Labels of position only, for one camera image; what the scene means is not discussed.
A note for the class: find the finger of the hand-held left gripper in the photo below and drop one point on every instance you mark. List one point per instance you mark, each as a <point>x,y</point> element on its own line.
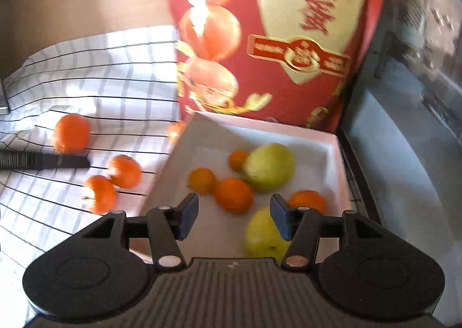
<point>43,162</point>

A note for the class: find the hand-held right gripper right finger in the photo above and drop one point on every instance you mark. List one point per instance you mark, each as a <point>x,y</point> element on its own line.
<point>279,216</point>

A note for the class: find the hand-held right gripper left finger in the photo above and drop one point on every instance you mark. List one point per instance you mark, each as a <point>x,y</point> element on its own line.
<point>189,214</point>

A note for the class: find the green pear front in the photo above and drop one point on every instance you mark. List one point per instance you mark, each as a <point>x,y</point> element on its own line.
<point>260,234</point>

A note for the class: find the small mandarin orange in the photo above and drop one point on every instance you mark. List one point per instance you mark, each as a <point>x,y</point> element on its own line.
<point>237,160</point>
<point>202,180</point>

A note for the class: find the large orange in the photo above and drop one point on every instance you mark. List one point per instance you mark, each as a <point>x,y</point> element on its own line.
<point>71,133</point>

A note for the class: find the pink cardboard box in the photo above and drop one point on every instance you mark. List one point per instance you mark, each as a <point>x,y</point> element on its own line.
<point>216,140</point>

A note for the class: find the computer monitor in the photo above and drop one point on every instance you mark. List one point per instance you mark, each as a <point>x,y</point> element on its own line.
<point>3,96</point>

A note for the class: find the white black checked cloth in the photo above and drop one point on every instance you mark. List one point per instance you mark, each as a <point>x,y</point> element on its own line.
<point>108,78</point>

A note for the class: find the glass panel computer case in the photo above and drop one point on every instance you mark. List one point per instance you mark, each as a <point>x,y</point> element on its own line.
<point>415,96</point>

